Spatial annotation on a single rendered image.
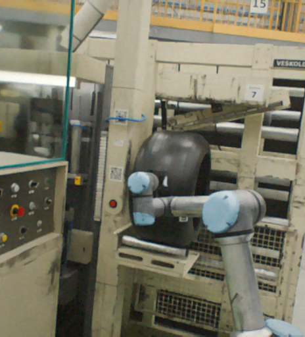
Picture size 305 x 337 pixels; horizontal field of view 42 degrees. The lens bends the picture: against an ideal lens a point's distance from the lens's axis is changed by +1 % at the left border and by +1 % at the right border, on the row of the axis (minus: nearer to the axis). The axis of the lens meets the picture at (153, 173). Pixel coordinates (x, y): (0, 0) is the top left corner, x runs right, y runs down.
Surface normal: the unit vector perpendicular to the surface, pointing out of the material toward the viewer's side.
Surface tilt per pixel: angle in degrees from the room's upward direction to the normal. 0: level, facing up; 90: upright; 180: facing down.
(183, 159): 55
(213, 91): 90
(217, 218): 83
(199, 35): 90
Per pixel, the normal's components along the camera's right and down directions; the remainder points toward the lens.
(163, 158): -0.20, -0.47
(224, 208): -0.77, -0.10
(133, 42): -0.31, 0.11
